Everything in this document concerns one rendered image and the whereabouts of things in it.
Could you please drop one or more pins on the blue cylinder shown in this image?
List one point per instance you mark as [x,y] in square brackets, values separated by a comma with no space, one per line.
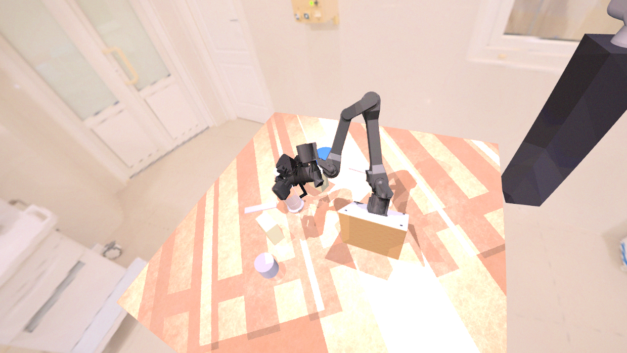
[323,152]

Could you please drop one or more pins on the glass french press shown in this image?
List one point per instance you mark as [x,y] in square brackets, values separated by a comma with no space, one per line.
[294,202]

